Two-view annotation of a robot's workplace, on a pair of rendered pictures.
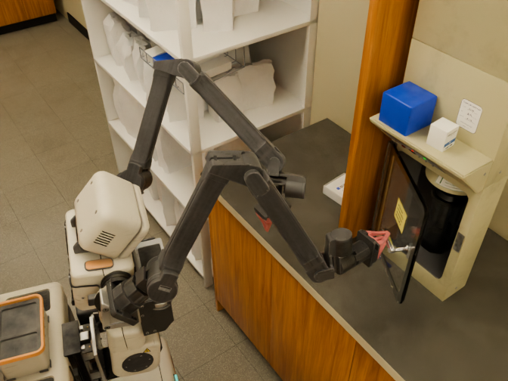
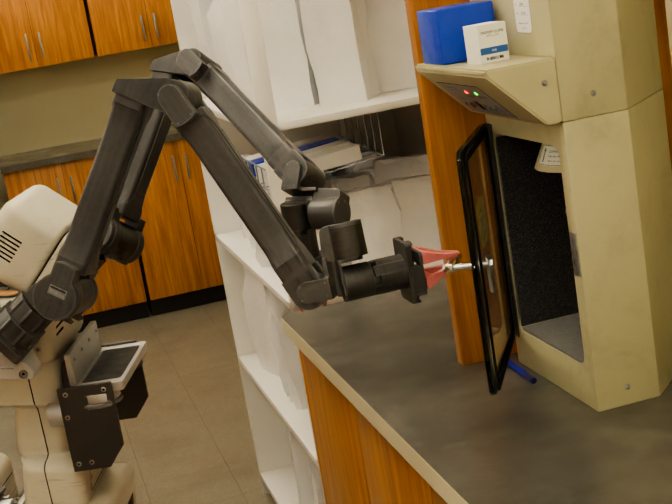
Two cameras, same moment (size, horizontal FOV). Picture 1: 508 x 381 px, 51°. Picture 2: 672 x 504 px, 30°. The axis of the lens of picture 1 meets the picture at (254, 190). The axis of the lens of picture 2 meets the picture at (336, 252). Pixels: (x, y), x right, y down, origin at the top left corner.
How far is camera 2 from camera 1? 1.42 m
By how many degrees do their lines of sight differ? 34
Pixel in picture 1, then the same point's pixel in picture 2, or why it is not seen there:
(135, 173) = not seen: hidden behind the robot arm
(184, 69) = (185, 58)
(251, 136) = (267, 139)
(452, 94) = not seen: outside the picture
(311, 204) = (445, 332)
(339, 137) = not seen: hidden behind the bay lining
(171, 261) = (70, 248)
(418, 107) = (452, 13)
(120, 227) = (28, 228)
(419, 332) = (522, 442)
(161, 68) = (159, 67)
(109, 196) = (27, 195)
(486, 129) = (537, 13)
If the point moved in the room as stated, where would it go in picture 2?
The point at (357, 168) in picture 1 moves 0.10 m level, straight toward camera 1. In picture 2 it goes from (445, 187) to (418, 201)
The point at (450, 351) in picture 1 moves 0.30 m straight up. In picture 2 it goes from (564, 458) to (538, 263)
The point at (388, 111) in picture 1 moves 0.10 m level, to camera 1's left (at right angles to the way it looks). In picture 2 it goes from (425, 38) to (369, 46)
